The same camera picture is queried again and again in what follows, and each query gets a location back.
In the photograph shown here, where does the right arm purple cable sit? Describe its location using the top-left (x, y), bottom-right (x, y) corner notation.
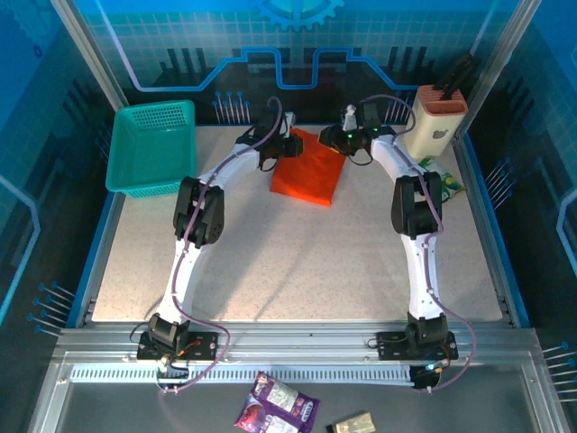
top-left (358, 93), bottom-right (478, 394)

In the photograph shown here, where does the cream knife block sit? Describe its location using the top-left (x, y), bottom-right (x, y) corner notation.
top-left (402, 84), bottom-right (469, 159)

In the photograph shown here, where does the teal plastic basket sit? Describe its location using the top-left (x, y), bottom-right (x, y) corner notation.
top-left (105, 99), bottom-right (197, 199)

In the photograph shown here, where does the purple snack packet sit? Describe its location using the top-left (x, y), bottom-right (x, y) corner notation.
top-left (233, 394), bottom-right (289, 433)
top-left (250, 372), bottom-right (322, 428)

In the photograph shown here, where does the aluminium frame post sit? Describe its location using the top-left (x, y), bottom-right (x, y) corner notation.
top-left (48, 0), bottom-right (130, 109)
top-left (459, 0), bottom-right (545, 136)

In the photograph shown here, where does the aluminium frame rail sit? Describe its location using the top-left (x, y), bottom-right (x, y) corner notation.
top-left (27, 318), bottom-right (570, 433)

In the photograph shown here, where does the gold foil packet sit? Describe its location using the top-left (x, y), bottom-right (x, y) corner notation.
top-left (325, 410), bottom-right (378, 433)

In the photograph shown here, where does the white slotted cable duct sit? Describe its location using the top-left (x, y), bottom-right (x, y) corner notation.
top-left (69, 364), bottom-right (418, 386)

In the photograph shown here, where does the orange t-shirt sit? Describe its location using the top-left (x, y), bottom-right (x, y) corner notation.
top-left (269, 127), bottom-right (349, 207)

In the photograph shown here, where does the green snack packet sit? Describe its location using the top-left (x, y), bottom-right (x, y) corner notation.
top-left (417, 156), bottom-right (468, 204)

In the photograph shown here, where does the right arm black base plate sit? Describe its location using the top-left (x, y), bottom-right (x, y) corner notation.
top-left (376, 331), bottom-right (459, 362)

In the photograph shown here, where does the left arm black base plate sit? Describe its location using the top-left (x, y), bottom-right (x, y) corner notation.
top-left (136, 331), bottom-right (221, 362)

